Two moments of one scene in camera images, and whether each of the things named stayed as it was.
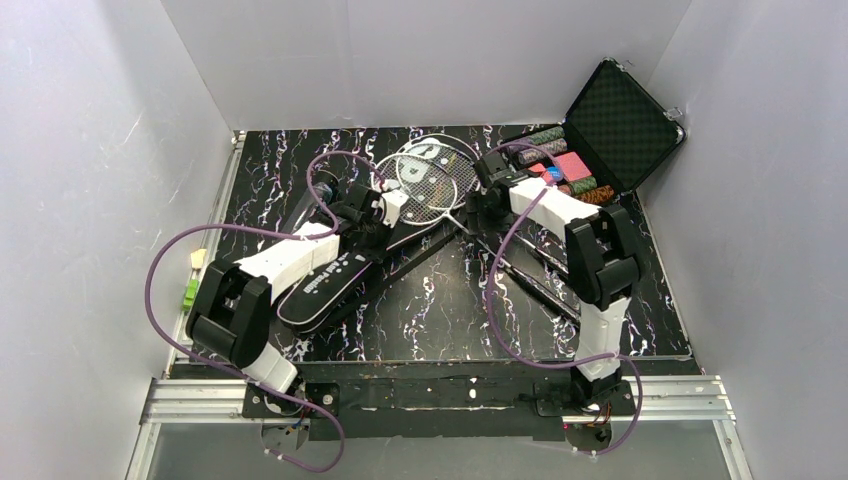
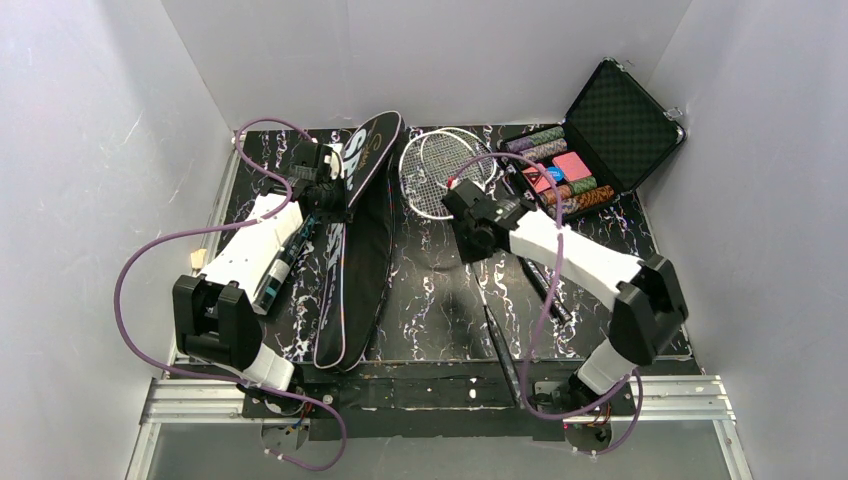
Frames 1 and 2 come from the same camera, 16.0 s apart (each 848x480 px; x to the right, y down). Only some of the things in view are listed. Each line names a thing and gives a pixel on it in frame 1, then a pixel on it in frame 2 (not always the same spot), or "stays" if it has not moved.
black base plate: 431,401 stays
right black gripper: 482,201 -> 457,201
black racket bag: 355,280 -> 358,257
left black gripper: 370,216 -> 312,157
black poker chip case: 613,136 stays
